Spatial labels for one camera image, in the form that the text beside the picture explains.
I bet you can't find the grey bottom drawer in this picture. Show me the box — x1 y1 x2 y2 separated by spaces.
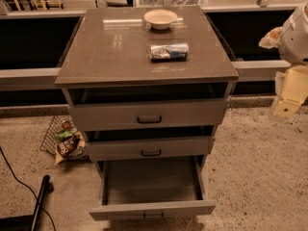
90 156 216 220

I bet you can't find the wire basket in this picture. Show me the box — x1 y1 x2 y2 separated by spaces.
39 115 89 161

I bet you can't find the green snack bag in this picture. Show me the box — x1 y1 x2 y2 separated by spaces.
55 130 74 142

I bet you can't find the grey top drawer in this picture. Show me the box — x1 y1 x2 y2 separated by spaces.
64 82 229 132

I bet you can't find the grey drawer cabinet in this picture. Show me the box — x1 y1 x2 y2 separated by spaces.
54 5 240 178

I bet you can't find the grey middle drawer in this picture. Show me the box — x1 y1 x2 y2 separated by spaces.
86 125 215 161

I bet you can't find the grey drawer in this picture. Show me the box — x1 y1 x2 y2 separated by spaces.
90 156 216 220
64 82 229 132
86 125 215 161

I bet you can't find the brown snack bag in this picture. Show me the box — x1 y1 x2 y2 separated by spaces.
55 133 85 165

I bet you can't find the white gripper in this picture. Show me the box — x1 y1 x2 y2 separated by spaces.
259 27 308 121

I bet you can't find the black cable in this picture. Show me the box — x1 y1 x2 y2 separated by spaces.
0 146 57 231

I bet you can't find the crushed silver blue can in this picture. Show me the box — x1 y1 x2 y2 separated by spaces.
150 43 189 61

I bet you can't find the white bowl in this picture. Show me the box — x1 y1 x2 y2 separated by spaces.
143 10 177 30

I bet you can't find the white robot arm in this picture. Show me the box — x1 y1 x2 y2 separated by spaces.
259 3 308 120

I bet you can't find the grey metal railing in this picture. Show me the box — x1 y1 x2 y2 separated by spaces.
0 60 290 91

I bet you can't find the black stand leg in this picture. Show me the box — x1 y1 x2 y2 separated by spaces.
0 175 51 231

